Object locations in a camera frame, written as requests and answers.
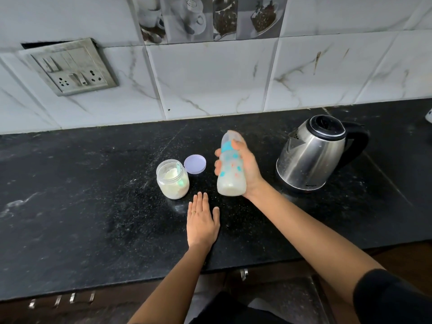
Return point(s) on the person's left hand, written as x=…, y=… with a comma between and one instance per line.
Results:
x=202, y=229

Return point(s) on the person's right hand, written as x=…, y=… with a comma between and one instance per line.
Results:
x=251, y=175

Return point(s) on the clear printed baby bottle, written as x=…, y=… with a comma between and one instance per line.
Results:
x=231, y=185

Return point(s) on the clear milk powder jar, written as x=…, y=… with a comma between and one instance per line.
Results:
x=170, y=192

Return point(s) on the lilac round jar lid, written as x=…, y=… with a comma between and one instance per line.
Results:
x=195, y=164

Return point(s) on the steel electric kettle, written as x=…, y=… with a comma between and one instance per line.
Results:
x=310, y=161

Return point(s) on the blue measuring spoon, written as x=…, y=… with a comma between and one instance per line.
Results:
x=178, y=168

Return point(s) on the person's left forearm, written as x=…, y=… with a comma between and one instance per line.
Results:
x=168, y=290

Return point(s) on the person's right forearm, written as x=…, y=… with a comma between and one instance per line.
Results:
x=303, y=239

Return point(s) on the black trousers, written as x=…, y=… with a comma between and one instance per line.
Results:
x=229, y=313

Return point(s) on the dark wooden base cabinet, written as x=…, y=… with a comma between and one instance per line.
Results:
x=101, y=307

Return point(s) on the white appliance at right edge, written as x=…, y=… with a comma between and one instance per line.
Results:
x=429, y=117

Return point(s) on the black shirt sleeve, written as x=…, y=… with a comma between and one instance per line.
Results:
x=395, y=300

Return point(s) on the grey wall switch socket panel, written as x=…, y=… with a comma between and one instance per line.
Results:
x=71, y=69

